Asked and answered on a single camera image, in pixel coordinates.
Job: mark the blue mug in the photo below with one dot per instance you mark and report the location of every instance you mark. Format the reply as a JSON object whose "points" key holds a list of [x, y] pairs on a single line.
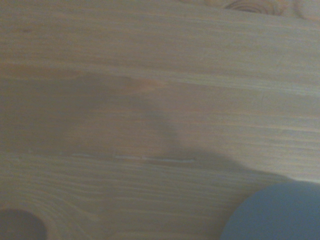
{"points": [[275, 212]]}

